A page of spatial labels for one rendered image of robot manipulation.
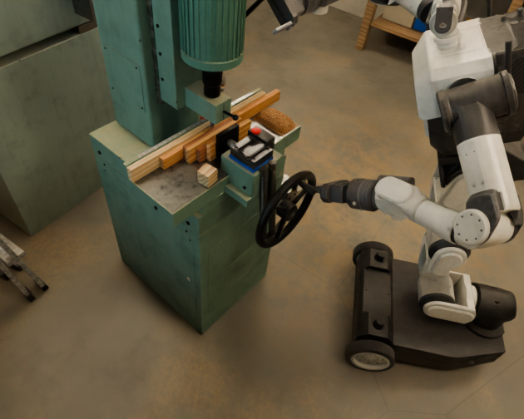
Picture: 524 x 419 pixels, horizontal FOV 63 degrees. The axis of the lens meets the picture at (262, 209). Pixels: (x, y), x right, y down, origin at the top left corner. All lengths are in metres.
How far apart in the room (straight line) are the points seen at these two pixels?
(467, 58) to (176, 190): 0.84
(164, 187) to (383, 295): 1.15
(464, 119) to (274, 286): 1.38
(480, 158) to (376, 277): 1.17
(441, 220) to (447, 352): 1.06
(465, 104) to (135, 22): 0.88
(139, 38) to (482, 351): 1.78
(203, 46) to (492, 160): 0.74
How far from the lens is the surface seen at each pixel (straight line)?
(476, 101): 1.06
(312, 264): 2.27
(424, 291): 1.94
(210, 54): 1.21
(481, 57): 1.19
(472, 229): 1.00
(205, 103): 1.36
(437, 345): 2.04
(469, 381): 2.24
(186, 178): 1.33
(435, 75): 1.17
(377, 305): 2.00
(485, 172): 1.01
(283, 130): 1.52
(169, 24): 1.30
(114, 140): 1.66
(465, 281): 2.06
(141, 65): 1.41
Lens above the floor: 1.83
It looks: 48 degrees down
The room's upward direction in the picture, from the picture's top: 8 degrees clockwise
